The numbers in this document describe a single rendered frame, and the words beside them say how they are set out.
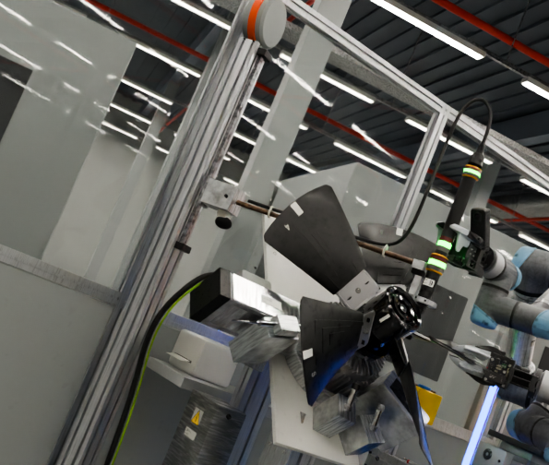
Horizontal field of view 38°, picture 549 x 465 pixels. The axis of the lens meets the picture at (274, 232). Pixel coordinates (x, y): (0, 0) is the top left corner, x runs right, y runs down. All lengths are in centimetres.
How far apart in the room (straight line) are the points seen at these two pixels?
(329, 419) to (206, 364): 51
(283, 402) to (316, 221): 43
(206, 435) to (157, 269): 47
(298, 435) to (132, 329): 59
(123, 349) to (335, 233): 69
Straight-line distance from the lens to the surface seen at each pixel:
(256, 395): 215
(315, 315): 165
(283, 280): 209
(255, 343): 177
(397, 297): 189
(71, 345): 232
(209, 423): 204
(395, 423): 200
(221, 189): 219
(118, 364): 221
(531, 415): 204
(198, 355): 225
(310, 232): 187
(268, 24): 234
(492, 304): 219
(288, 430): 186
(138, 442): 248
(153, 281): 220
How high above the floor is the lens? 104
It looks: 7 degrees up
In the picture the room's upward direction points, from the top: 22 degrees clockwise
